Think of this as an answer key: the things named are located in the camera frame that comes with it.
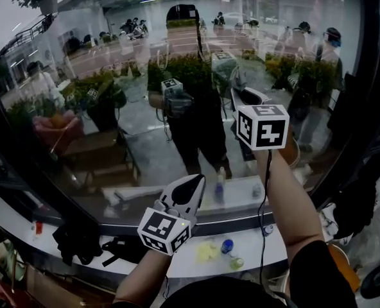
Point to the person's black shirt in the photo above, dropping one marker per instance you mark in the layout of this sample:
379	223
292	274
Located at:
222	294

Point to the black hanging jacket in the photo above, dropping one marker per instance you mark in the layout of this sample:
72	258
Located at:
353	204

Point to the green drink bottle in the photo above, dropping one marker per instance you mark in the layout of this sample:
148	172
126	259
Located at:
237	263

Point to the black lamp post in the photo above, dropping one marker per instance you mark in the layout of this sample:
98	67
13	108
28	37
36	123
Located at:
199	40

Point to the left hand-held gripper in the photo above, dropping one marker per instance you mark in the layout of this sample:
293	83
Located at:
162	233

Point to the green shrub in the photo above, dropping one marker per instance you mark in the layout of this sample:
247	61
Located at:
93	90
183	72

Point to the white window sill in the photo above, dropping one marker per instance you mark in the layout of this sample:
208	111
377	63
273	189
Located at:
251	247

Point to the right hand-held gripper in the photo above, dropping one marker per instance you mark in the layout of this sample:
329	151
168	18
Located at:
264	130

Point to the blue cap bottle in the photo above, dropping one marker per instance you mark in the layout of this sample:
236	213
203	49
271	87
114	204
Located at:
227	246

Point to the black garment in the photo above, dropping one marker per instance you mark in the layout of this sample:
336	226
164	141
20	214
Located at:
76	244

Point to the small red item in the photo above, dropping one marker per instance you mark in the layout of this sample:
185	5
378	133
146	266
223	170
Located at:
38	228

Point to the person's right forearm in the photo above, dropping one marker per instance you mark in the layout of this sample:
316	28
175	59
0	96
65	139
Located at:
289	204

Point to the large window glass pane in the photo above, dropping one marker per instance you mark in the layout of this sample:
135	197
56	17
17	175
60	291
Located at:
145	152

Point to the yellow cloth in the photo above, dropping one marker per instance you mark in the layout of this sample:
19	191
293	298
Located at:
207	252

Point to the wooden chair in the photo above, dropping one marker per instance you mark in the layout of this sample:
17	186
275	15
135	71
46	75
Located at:
58	287

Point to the person's left forearm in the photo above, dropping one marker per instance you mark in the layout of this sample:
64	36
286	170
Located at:
142	278

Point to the dark window frame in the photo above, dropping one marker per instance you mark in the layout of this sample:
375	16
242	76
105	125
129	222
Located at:
369	75

